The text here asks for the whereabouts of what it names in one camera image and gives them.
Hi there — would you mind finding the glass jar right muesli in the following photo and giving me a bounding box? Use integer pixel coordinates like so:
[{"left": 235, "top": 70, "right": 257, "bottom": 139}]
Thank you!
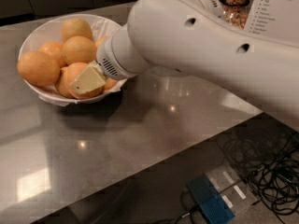
[{"left": 220, "top": 0, "right": 249, "bottom": 29}]

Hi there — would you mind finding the tangle of black cables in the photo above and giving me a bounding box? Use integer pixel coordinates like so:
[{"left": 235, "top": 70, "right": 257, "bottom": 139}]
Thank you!
[{"left": 216, "top": 119, "right": 299, "bottom": 224}]

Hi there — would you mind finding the orange low between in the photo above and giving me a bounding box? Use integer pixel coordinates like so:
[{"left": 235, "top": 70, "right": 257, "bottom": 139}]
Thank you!
[{"left": 54, "top": 67, "right": 72, "bottom": 98}]

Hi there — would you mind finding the allergens information sign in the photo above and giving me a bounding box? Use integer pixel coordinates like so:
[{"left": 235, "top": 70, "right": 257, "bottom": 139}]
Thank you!
[{"left": 245, "top": 0, "right": 299, "bottom": 44}]

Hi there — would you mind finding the blue box on floor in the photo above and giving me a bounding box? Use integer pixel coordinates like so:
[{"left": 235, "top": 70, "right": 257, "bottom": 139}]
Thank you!
[{"left": 187, "top": 175, "right": 235, "bottom": 224}]

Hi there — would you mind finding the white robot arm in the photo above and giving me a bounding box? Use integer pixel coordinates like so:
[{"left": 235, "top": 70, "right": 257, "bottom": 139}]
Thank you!
[{"left": 95, "top": 0, "right": 299, "bottom": 130}]

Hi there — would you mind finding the orange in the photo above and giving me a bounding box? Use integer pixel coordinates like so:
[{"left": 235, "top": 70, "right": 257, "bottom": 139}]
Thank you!
[
  {"left": 64, "top": 63, "right": 104, "bottom": 100},
  {"left": 62, "top": 36, "right": 96, "bottom": 65},
  {"left": 38, "top": 41, "right": 66, "bottom": 67},
  {"left": 103, "top": 77, "right": 118, "bottom": 91},
  {"left": 94, "top": 35, "right": 108, "bottom": 48},
  {"left": 17, "top": 51, "right": 60, "bottom": 87},
  {"left": 61, "top": 18, "right": 93, "bottom": 41}
]

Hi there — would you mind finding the white bowl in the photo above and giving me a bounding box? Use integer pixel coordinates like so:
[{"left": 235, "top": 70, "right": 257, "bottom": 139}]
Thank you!
[{"left": 19, "top": 14, "right": 126, "bottom": 106}]

